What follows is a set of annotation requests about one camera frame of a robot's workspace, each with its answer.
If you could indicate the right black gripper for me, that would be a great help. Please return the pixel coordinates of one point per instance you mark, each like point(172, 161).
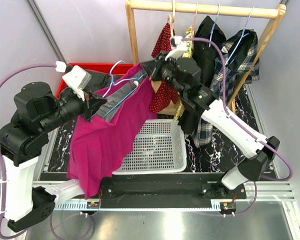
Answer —
point(152, 67)

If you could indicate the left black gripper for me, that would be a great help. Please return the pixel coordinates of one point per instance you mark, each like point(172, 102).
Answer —
point(91, 104)

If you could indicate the light blue wire hanger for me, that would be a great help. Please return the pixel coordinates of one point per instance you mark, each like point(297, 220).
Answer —
point(119, 91)

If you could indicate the lemon print skirt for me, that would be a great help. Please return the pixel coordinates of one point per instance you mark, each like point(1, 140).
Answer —
point(188, 54)

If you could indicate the magenta skirt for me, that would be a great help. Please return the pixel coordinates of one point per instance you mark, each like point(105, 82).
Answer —
point(97, 148)

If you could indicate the wooden hanger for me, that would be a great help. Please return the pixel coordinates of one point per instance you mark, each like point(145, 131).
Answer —
point(171, 18)

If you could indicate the pink wire hanger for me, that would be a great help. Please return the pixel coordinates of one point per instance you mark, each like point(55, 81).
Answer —
point(195, 16)

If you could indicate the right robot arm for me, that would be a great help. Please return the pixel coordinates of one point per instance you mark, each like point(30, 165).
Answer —
point(183, 75)

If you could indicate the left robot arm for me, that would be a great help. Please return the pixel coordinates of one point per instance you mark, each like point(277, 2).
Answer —
point(21, 141)

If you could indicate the black skirt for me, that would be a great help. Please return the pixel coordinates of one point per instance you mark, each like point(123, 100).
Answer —
point(204, 55)

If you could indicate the plaid skirt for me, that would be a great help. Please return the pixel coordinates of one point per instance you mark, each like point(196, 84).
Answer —
point(244, 57)

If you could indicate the blue hanger of plaid skirt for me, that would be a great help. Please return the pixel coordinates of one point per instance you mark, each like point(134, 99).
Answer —
point(243, 34)

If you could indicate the dark grey garment in bin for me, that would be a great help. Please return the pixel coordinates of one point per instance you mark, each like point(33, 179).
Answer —
point(98, 81)

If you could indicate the red plastic bin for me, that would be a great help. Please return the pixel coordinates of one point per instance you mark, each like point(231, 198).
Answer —
point(101, 68)

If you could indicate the white plastic basket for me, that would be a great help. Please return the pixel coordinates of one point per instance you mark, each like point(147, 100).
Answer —
point(158, 148)

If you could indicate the wooden clothes rack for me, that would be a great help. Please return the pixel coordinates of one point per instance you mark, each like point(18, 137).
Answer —
point(273, 15)

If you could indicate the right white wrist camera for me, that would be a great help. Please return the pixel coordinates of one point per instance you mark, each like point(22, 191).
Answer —
point(179, 47)

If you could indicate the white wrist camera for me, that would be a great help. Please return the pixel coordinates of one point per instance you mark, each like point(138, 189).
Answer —
point(179, 47)
point(77, 78)

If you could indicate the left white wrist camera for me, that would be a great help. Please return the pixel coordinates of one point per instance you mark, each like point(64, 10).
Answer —
point(77, 78)

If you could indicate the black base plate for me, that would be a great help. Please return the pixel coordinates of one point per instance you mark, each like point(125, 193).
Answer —
point(191, 192)

